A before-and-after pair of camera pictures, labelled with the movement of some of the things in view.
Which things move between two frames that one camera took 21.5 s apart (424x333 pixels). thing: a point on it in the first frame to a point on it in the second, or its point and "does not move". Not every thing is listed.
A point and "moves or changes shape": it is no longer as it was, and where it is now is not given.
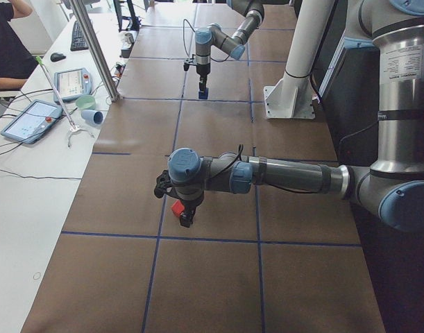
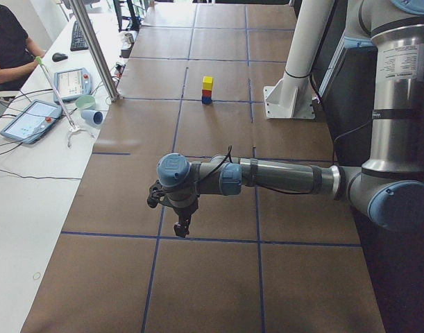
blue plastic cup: [93, 116] does not move
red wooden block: [177, 208] moves or changes shape
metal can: [130, 39] does not move
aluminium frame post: [94, 49] does not move
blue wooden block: [203, 95] moves or changes shape
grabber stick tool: [75, 128] does not move
